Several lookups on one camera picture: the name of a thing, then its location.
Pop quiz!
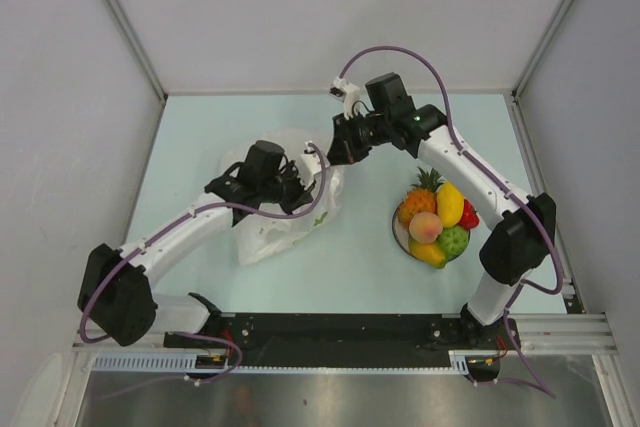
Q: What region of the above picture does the orange pink fake peach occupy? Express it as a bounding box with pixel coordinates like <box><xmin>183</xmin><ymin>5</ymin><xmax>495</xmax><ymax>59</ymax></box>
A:
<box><xmin>408</xmin><ymin>212</ymin><xmax>444</xmax><ymax>244</ymax></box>

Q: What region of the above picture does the orange fake pineapple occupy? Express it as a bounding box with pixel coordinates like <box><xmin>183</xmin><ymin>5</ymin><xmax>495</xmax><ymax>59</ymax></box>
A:
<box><xmin>397</xmin><ymin>167</ymin><xmax>443</xmax><ymax>228</ymax></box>

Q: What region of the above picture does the aluminium corner post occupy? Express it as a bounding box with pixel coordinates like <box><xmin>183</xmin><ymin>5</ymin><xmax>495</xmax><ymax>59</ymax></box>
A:
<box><xmin>101</xmin><ymin>0</ymin><xmax>168</xmax><ymax>107</ymax></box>
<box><xmin>511</xmin><ymin>0</ymin><xmax>576</xmax><ymax>102</ymax></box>

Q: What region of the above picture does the round printed plate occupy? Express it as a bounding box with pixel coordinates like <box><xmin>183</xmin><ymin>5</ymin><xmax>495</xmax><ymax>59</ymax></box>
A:
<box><xmin>391</xmin><ymin>204</ymin><xmax>466</xmax><ymax>265</ymax></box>

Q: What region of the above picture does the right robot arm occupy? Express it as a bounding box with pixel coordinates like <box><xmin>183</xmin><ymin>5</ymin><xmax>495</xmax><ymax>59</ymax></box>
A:
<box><xmin>327</xmin><ymin>73</ymin><xmax>557</xmax><ymax>348</ymax></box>

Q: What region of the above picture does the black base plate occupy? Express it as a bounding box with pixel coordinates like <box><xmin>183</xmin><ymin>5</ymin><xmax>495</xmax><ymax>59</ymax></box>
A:
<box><xmin>163</xmin><ymin>311</ymin><xmax>521</xmax><ymax>371</ymax></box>

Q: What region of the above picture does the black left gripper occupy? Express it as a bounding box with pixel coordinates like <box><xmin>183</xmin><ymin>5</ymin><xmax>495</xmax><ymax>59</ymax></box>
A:
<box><xmin>259</xmin><ymin>160</ymin><xmax>316</xmax><ymax>217</ymax></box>

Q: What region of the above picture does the green fake fruit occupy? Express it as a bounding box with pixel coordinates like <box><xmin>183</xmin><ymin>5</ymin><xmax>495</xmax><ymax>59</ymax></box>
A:
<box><xmin>438</xmin><ymin>225</ymin><xmax>470</xmax><ymax>259</ymax></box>

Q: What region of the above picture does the red fake pepper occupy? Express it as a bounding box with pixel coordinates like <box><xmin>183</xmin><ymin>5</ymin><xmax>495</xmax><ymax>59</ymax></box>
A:
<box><xmin>457</xmin><ymin>199</ymin><xmax>480</xmax><ymax>231</ymax></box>

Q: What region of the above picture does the left aluminium corner post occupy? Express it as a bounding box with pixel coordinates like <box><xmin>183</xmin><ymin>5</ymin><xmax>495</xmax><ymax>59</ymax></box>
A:
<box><xmin>101</xmin><ymin>0</ymin><xmax>168</xmax><ymax>107</ymax></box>

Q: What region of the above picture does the white plastic bag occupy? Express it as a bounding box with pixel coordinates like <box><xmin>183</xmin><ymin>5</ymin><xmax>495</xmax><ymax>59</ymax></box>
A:
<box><xmin>233</xmin><ymin>129</ymin><xmax>345</xmax><ymax>266</ymax></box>

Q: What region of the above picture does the right aluminium corner post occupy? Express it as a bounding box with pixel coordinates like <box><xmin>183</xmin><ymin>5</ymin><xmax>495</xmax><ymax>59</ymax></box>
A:
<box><xmin>511</xmin><ymin>0</ymin><xmax>576</xmax><ymax>102</ymax></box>

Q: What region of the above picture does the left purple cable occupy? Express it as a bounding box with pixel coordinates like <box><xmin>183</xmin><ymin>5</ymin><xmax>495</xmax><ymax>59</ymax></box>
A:
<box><xmin>78</xmin><ymin>142</ymin><xmax>329</xmax><ymax>346</ymax></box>

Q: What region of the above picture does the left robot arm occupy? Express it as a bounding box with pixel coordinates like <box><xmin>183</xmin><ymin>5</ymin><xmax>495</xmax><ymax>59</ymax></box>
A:
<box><xmin>77</xmin><ymin>140</ymin><xmax>327</xmax><ymax>347</ymax></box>

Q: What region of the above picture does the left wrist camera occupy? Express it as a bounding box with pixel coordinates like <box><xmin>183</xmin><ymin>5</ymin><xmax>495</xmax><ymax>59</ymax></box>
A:
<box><xmin>296</xmin><ymin>141</ymin><xmax>328</xmax><ymax>188</ymax></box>

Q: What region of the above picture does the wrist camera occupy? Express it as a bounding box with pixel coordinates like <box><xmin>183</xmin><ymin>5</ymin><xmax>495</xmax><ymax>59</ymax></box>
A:
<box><xmin>296</xmin><ymin>141</ymin><xmax>328</xmax><ymax>188</ymax></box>
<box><xmin>329</xmin><ymin>77</ymin><xmax>361</xmax><ymax>119</ymax></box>

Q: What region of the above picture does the yellow fake mango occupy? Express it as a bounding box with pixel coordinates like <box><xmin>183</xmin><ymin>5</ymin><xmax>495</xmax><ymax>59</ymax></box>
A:
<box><xmin>436</xmin><ymin>182</ymin><xmax>464</xmax><ymax>228</ymax></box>

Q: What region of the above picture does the orange green fake papaya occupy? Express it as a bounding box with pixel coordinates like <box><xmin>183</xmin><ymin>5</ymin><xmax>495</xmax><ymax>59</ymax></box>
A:
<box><xmin>409</xmin><ymin>238</ymin><xmax>448</xmax><ymax>269</ymax></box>

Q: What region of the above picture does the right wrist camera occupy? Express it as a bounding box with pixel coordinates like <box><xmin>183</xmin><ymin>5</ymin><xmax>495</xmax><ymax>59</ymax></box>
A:
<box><xmin>329</xmin><ymin>77</ymin><xmax>361</xmax><ymax>119</ymax></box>

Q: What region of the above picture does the white slotted cable duct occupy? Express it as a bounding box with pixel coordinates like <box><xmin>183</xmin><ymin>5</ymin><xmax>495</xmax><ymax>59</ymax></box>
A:
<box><xmin>92</xmin><ymin>350</ymin><xmax>504</xmax><ymax>376</ymax></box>

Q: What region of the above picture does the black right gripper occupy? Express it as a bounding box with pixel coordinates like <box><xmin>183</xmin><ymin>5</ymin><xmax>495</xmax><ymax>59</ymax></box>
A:
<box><xmin>326</xmin><ymin>109</ymin><xmax>392</xmax><ymax>166</ymax></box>

